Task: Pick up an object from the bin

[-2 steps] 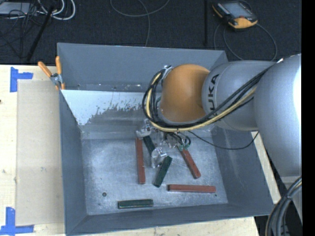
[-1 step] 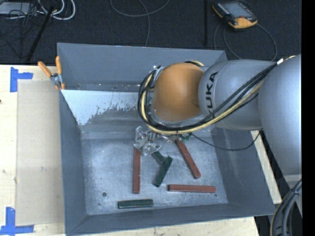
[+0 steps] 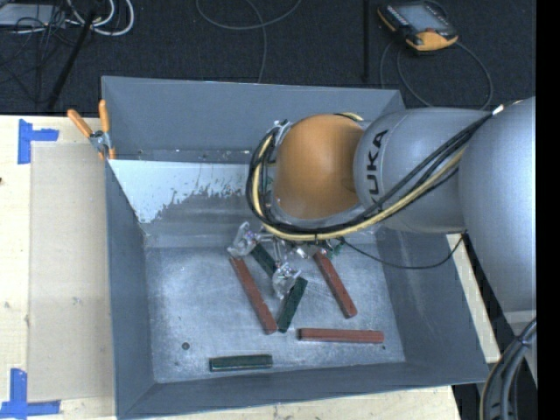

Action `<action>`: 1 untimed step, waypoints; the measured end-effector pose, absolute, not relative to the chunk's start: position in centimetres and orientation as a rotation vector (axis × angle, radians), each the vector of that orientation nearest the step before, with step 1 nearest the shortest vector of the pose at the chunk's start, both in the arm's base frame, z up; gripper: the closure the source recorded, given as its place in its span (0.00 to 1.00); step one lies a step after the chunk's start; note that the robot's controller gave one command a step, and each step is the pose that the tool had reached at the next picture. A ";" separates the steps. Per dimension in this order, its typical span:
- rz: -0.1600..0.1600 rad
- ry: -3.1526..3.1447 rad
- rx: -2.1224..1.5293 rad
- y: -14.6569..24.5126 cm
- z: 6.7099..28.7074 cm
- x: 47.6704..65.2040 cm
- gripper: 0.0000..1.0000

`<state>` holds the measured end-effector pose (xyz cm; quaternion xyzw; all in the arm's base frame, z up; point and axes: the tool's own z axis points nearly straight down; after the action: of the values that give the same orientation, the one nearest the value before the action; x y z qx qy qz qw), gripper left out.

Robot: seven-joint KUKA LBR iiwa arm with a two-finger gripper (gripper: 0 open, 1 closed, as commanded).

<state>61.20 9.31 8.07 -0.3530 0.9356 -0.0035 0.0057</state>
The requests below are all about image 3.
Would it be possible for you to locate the pale flat board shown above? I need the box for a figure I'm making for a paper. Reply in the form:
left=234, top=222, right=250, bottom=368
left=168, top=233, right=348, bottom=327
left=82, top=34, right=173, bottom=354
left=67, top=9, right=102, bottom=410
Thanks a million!
left=26, top=141, right=116, bottom=404

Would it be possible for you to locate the red-brown flat block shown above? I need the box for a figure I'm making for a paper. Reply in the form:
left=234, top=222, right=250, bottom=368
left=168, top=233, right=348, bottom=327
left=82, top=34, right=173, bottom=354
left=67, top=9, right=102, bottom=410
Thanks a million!
left=227, top=255, right=279, bottom=336
left=297, top=327, right=386, bottom=346
left=311, top=250, right=359, bottom=320

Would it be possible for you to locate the dark green flat block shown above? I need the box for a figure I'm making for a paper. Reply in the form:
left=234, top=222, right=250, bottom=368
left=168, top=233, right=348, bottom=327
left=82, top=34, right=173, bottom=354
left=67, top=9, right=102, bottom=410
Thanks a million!
left=249, top=242, right=278, bottom=279
left=276, top=276, right=309, bottom=334
left=208, top=353, right=275, bottom=374

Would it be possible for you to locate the grey metal bin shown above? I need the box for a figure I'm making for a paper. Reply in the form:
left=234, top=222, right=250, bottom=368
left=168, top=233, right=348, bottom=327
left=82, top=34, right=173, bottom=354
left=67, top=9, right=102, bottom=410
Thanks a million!
left=100, top=75, right=492, bottom=420

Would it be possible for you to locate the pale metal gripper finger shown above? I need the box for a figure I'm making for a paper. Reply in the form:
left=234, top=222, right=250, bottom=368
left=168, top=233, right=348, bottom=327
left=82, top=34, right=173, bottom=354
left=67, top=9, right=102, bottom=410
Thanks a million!
left=226, top=221, right=260, bottom=259
left=270, top=262, right=303, bottom=301

